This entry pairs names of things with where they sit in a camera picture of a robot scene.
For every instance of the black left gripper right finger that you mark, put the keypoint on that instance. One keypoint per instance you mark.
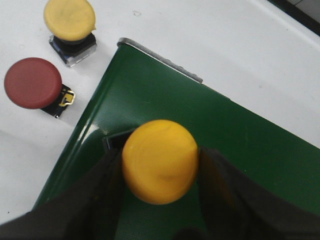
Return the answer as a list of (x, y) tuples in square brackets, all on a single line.
[(234, 207)]

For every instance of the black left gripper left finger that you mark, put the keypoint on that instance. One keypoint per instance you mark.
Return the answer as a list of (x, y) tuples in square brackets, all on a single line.
[(88, 210)]

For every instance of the yellow mushroom push button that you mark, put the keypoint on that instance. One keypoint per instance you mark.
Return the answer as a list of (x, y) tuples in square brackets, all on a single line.
[(71, 23), (160, 160)]

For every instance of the green conveyor belt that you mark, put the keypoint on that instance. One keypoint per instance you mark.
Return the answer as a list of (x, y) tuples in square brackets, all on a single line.
[(136, 89)]

